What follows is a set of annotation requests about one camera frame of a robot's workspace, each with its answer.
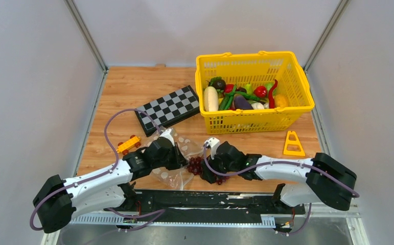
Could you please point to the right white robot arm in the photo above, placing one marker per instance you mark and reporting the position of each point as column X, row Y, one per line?
column 309, row 180

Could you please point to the dark avocado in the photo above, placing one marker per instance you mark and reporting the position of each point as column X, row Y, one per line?
column 219, row 84

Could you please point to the white garlic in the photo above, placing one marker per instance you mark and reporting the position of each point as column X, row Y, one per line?
column 257, row 106

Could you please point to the purple grape bunch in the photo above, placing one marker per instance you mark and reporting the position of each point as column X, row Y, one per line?
column 197, row 166

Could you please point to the yellow lemon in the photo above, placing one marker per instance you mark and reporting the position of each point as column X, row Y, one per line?
column 281, row 101

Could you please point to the yellow triangle frame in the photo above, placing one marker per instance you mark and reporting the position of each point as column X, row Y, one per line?
column 293, row 146

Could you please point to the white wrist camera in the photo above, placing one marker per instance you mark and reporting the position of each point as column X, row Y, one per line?
column 212, row 144
column 167, row 136

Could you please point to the black grey chessboard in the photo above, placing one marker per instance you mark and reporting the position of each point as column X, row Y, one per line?
column 168, row 110

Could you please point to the red bell pepper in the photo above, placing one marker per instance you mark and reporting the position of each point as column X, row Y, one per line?
column 261, row 92

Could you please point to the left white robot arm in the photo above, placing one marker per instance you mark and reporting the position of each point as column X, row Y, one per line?
column 60, row 200

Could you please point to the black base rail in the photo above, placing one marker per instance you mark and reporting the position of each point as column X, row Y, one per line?
column 207, row 206

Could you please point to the red chili pepper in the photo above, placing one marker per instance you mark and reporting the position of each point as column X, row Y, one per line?
column 271, row 95

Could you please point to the purple eggplant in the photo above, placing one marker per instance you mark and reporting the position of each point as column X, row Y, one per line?
column 240, row 102

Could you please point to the white radish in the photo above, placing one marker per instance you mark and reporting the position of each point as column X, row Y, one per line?
column 211, row 101

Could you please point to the green bean pods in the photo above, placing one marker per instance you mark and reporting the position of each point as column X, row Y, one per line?
column 229, row 94

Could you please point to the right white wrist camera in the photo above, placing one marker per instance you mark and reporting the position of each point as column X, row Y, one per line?
column 212, row 144

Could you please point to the clear polka dot zip bag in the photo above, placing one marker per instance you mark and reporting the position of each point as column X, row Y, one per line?
column 180, row 178

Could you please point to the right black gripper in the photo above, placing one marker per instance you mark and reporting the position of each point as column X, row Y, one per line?
column 207, row 175

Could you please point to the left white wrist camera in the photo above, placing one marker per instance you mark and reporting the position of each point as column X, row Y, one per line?
column 167, row 136

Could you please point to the yellow plastic basket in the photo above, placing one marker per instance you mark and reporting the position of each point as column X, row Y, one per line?
column 249, row 71

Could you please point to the yellow toy car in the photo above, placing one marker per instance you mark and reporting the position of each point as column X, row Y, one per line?
column 124, row 147

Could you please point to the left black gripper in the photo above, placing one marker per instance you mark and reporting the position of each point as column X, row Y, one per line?
column 180, row 161

